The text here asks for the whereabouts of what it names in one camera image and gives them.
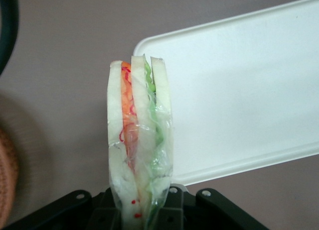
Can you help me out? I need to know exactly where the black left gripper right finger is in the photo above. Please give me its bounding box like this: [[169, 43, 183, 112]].
[[152, 184, 271, 230]]

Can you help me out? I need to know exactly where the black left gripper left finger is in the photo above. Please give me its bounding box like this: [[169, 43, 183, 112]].
[[3, 187, 124, 230]]

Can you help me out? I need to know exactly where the plastic-wrapped triangle sandwich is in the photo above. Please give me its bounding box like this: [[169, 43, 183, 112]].
[[106, 54, 174, 230]]

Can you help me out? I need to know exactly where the brown woven wicker basket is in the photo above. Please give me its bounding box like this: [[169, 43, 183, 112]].
[[0, 127, 20, 217]]

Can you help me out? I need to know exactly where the white plastic tray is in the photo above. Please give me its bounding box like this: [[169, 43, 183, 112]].
[[129, 0, 319, 187]]

